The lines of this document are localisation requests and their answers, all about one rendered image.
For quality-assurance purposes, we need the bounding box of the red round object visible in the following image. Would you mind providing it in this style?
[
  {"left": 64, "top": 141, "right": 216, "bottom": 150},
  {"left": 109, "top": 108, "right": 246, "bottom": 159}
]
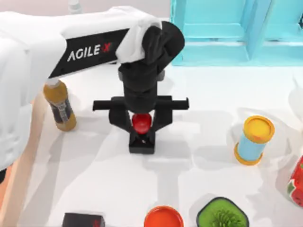
[{"left": 132, "top": 113, "right": 152, "bottom": 136}]

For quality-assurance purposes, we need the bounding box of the orange bottle with dark label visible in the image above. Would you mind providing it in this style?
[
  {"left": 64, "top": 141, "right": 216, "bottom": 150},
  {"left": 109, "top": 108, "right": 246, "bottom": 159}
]
[{"left": 43, "top": 79, "right": 77, "bottom": 132}]

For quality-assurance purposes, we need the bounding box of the light blue rack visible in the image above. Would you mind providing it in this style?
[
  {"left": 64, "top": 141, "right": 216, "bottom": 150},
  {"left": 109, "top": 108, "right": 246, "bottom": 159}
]
[{"left": 170, "top": 0, "right": 303, "bottom": 67}]

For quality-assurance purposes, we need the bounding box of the blue can with yellow lid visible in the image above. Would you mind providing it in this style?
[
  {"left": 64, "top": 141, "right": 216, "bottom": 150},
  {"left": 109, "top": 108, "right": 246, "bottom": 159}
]
[{"left": 234, "top": 115, "right": 276, "bottom": 166}]

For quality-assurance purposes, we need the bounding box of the black box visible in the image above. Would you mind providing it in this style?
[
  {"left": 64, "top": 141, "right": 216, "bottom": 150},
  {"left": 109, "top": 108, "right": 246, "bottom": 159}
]
[{"left": 62, "top": 212, "right": 107, "bottom": 227}]

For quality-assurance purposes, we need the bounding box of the green plant in black pot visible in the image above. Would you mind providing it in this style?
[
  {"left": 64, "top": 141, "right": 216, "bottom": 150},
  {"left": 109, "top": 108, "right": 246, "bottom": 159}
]
[{"left": 196, "top": 196, "right": 250, "bottom": 227}]

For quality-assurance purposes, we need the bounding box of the pale translucent bottle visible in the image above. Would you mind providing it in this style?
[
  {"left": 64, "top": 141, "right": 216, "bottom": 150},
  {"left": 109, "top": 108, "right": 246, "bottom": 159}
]
[{"left": 68, "top": 0, "right": 82, "bottom": 14}]

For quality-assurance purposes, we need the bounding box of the red strawberry print carton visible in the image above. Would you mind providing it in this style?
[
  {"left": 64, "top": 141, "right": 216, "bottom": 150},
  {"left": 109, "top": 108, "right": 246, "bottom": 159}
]
[{"left": 285, "top": 155, "right": 303, "bottom": 209}]

